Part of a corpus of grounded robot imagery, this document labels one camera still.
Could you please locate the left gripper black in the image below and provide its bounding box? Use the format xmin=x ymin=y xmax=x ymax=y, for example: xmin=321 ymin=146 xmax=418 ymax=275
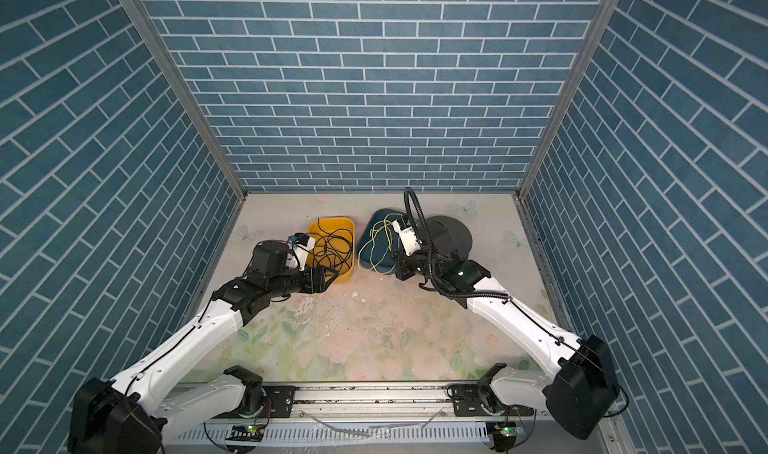
xmin=267 ymin=263 xmax=340 ymax=300

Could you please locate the grey cable spool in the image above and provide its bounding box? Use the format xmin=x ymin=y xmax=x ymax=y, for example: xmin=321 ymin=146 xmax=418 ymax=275
xmin=426 ymin=215 xmax=473 ymax=260

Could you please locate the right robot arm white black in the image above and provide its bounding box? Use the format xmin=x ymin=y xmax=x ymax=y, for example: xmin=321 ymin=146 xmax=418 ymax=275
xmin=392 ymin=249 xmax=623 ymax=440

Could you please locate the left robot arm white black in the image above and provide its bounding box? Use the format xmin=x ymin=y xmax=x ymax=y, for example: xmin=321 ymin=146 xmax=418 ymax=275
xmin=67 ymin=235 xmax=339 ymax=453

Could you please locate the teal plastic bin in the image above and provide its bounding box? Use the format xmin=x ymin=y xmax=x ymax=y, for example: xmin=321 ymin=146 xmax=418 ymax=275
xmin=356 ymin=208 xmax=405 ymax=275

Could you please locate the yellow plastic bin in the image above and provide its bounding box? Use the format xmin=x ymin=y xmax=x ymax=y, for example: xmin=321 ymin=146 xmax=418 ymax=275
xmin=307 ymin=216 xmax=356 ymax=284

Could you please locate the left green circuit board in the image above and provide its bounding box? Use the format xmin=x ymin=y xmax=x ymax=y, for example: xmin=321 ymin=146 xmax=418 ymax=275
xmin=226 ymin=424 xmax=265 ymax=443

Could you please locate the green circuit board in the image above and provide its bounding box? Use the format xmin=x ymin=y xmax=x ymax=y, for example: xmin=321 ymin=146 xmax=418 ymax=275
xmin=226 ymin=424 xmax=265 ymax=443
xmin=490 ymin=422 xmax=526 ymax=438

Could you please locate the right green circuit board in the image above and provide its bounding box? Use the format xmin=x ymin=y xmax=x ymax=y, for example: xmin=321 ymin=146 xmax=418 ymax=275
xmin=490 ymin=422 xmax=526 ymax=438

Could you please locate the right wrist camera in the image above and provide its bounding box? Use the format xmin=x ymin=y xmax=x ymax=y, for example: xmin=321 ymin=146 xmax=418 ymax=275
xmin=393 ymin=217 xmax=421 ymax=256

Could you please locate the black cable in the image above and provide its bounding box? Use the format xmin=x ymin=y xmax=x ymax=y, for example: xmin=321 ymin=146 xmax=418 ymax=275
xmin=308 ymin=217 xmax=355 ymax=275

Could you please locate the white slotted cable duct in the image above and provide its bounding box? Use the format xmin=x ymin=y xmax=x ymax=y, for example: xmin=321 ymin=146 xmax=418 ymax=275
xmin=170 ymin=421 xmax=490 ymax=447

